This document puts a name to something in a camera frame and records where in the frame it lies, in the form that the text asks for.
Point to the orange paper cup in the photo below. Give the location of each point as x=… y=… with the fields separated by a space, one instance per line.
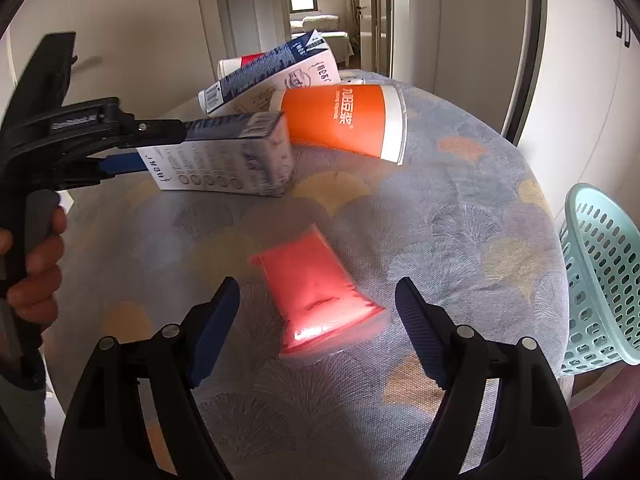
x=340 y=116

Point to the white blue milk carton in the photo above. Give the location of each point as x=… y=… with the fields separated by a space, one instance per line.
x=270 y=67
x=225 y=167

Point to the pink stool cushion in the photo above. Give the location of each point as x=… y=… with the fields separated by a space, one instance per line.
x=607 y=402

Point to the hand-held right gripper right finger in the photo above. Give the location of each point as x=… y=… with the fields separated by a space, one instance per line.
x=425 y=332

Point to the red plastic pouch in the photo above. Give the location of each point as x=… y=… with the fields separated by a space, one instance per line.
x=310 y=285

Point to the cream daybed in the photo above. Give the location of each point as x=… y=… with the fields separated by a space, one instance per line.
x=320 y=30

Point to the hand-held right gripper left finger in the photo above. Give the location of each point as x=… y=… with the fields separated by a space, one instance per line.
x=215 y=332

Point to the teal plastic basket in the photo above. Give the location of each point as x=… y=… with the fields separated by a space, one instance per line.
x=600 y=270

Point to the person's left hand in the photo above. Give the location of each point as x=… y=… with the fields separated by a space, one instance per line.
x=40 y=272

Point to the white red container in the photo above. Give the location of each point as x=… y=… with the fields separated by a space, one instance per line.
x=232 y=66

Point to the white room door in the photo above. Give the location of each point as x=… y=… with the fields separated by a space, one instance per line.
x=365 y=0

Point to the person's grey clothing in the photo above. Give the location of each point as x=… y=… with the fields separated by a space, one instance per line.
x=20 y=420

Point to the white wardrobe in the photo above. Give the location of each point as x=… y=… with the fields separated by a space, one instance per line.
x=575 y=90

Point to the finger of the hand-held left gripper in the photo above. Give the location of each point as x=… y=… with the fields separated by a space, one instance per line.
x=125 y=165
x=220 y=127

